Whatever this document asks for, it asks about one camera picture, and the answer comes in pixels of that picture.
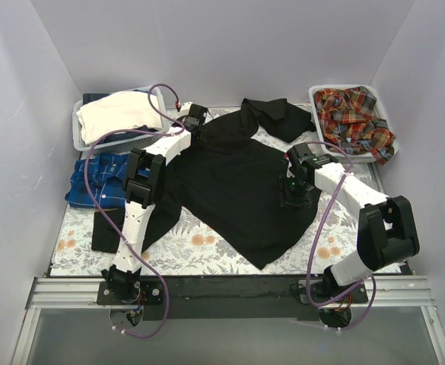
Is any left white plastic basket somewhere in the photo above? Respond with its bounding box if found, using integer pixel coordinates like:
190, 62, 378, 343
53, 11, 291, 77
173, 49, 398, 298
72, 86, 169, 153

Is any floral patterned table mat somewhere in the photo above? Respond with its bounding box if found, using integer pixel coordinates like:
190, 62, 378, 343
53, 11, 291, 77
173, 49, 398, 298
50, 106, 408, 277

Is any cream white folded shirt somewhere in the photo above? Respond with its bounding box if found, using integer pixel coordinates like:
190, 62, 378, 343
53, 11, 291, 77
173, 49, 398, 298
76, 90, 163, 144

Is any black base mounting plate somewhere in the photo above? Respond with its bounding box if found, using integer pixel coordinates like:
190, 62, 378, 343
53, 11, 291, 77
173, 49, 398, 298
96, 274, 371, 320

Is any red plaid shirt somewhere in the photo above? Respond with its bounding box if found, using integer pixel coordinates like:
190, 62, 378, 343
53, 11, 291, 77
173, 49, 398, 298
313, 86, 396, 167

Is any folded black shirt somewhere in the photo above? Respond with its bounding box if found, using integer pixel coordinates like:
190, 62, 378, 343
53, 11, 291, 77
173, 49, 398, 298
240, 98, 316, 143

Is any black long sleeve shirt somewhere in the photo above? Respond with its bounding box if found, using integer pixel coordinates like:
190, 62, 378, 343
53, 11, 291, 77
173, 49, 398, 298
91, 106, 322, 271

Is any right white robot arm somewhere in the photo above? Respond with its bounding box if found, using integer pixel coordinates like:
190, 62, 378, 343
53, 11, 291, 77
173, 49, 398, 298
280, 143, 420, 306

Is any white plastic basket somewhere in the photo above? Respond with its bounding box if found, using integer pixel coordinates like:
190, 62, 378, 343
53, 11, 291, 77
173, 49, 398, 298
72, 86, 169, 153
308, 84, 399, 164

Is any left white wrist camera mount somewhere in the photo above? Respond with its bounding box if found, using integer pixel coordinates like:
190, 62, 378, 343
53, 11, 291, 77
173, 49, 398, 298
176, 102, 193, 115

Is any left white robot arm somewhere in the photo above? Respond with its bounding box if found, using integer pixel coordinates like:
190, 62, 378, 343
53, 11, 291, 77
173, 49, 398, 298
102, 103, 209, 304

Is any blue plaid shirt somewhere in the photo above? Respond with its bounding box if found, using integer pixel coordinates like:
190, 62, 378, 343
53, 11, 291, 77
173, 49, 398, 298
65, 153, 129, 209

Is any right white plastic basket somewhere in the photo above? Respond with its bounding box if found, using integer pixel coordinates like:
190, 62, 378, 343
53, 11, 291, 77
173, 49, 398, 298
308, 84, 399, 164

